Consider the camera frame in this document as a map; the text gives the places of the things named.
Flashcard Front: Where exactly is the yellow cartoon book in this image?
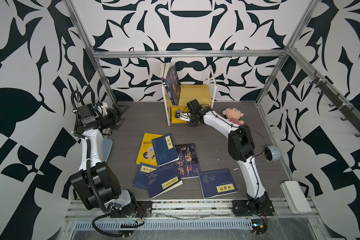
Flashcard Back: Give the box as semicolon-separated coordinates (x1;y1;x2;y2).
136;133;162;166
170;106;189;124

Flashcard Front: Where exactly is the purple book orange calligraphy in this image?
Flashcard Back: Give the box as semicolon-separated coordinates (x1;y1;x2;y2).
162;64;181;106

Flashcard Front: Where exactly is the navy book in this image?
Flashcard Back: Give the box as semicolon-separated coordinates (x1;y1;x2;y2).
152;134;179;167
199;168;238;199
132;163;159;190
144;163;183;199

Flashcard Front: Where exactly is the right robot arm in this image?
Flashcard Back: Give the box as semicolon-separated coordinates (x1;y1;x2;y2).
185;100;274;216

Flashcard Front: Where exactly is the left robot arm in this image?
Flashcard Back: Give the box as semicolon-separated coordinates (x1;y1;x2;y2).
70;91;138;217

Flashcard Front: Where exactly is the wooden white-framed bookshelf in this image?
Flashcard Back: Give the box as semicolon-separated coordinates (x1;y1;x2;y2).
162;66;217;125

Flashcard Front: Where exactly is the light blue case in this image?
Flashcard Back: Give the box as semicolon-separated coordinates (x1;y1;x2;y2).
102;139;113;162

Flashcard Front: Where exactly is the pink plush doll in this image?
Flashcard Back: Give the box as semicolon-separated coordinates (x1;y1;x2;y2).
223;107;245;125

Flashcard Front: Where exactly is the purple book lower centre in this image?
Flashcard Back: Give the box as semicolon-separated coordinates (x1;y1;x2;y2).
176;143;201;179

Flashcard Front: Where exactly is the white round speaker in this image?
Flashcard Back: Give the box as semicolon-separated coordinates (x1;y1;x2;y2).
264;145;282;163

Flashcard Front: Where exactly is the white box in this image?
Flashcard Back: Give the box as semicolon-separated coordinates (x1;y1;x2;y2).
280;181;312;214

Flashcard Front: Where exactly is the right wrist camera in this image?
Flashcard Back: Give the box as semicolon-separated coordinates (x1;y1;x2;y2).
175;111;190;122

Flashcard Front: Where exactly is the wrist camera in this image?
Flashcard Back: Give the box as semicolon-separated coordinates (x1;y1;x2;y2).
175;111;190;122
91;103;108;118

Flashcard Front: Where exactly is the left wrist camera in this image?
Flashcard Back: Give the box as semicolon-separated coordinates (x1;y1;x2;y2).
91;103;108;118

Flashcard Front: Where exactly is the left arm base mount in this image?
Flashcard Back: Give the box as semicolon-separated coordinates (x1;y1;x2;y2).
110;201;153;218

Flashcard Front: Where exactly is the white slotted cable duct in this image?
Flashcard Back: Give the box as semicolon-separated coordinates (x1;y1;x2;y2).
71;218;254;232

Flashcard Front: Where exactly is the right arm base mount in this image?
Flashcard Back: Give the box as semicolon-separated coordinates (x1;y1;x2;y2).
232;200;275;217

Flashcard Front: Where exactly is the aluminium frame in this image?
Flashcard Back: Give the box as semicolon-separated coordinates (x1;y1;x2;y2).
61;0;360;133

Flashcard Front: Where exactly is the grey hook rail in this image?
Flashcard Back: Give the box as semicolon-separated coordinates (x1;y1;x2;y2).
310;71;360;138

